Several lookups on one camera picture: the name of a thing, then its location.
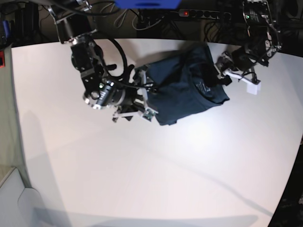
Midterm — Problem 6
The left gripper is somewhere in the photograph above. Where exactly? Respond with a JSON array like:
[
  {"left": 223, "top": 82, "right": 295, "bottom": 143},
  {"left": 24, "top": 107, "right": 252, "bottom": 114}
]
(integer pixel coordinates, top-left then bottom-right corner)
[{"left": 214, "top": 53, "right": 261, "bottom": 86}]

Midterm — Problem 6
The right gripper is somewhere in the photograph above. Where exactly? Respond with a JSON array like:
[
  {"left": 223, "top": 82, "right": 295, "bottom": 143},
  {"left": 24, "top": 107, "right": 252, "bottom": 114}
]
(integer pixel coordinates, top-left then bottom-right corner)
[{"left": 111, "top": 69, "right": 158, "bottom": 122}]

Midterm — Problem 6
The dark blue t-shirt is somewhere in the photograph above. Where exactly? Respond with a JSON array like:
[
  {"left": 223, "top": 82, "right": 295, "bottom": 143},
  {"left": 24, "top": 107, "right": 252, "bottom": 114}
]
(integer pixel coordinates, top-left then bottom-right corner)
[{"left": 146, "top": 44, "right": 229, "bottom": 126}]

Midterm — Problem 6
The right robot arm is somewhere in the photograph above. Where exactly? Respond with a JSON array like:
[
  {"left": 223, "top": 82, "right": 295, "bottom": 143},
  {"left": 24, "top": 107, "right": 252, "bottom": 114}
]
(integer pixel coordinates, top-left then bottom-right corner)
[{"left": 47, "top": 0, "right": 158, "bottom": 122}]

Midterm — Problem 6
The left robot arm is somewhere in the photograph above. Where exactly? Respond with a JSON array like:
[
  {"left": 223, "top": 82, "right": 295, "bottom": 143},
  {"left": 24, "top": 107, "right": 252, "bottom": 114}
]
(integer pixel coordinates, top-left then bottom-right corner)
[{"left": 214, "top": 0, "right": 281, "bottom": 86}]

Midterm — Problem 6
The blue box at top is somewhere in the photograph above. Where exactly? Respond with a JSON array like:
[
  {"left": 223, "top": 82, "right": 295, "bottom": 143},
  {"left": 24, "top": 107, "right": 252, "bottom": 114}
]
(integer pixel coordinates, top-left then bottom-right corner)
[{"left": 115, "top": 0, "right": 181, "bottom": 9}]

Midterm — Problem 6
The red object at left edge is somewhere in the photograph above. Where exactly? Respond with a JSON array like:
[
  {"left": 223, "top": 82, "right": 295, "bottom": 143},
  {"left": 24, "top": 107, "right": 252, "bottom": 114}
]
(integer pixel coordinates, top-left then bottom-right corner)
[{"left": 0, "top": 51, "right": 5, "bottom": 68}]

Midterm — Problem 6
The grey bin at left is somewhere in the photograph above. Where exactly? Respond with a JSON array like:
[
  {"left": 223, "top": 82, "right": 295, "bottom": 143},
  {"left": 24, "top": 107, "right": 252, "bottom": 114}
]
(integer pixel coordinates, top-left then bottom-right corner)
[{"left": 0, "top": 168, "right": 48, "bottom": 227}]

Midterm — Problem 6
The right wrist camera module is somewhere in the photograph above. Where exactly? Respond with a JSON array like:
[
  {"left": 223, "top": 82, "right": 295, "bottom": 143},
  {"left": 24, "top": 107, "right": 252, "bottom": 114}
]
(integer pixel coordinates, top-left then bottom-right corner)
[{"left": 141, "top": 109, "right": 158, "bottom": 122}]

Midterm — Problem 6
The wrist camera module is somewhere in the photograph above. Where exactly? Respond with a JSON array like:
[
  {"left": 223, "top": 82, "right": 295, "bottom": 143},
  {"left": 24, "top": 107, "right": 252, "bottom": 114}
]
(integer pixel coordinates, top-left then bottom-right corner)
[
  {"left": 246, "top": 81, "right": 261, "bottom": 95},
  {"left": 141, "top": 109, "right": 158, "bottom": 122}
]

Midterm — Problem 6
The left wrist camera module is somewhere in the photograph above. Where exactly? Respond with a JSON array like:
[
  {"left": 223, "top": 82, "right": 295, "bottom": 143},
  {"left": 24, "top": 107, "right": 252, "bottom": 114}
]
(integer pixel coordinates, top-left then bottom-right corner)
[{"left": 246, "top": 81, "right": 261, "bottom": 95}]

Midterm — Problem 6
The black power strip red switch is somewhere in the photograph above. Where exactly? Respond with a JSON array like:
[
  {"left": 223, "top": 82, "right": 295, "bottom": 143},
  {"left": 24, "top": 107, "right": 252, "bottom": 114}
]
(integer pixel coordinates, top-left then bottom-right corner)
[{"left": 178, "top": 9, "right": 220, "bottom": 20}]

